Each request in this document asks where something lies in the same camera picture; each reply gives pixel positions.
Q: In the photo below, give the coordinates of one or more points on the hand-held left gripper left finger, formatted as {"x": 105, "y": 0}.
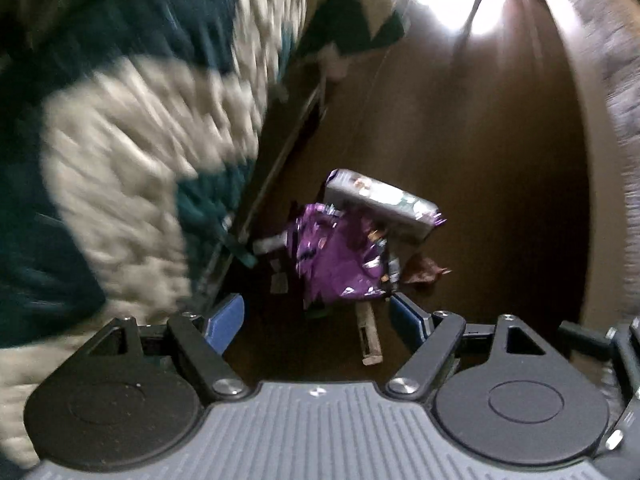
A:
{"x": 226, "y": 322}

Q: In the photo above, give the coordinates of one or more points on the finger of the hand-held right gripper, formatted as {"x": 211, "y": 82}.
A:
{"x": 585, "y": 337}

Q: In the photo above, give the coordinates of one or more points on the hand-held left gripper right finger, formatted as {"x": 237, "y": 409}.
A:
{"x": 407, "y": 320}

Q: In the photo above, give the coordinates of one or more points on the purple foil wrapper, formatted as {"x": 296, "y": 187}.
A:
{"x": 337, "y": 255}

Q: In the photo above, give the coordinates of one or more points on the small stick sachet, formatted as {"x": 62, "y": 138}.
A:
{"x": 369, "y": 335}

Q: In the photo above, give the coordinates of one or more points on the brown crumpled wrapper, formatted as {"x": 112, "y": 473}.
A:
{"x": 425, "y": 270}

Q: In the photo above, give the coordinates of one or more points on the small white paper piece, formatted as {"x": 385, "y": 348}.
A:
{"x": 280, "y": 282}

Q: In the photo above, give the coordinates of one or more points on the white plastic scrap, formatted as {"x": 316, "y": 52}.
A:
{"x": 269, "y": 245}

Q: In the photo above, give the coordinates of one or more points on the grey printed box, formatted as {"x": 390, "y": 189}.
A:
{"x": 385, "y": 205}

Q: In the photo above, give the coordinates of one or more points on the teal and white quilt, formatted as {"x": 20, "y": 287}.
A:
{"x": 125, "y": 135}

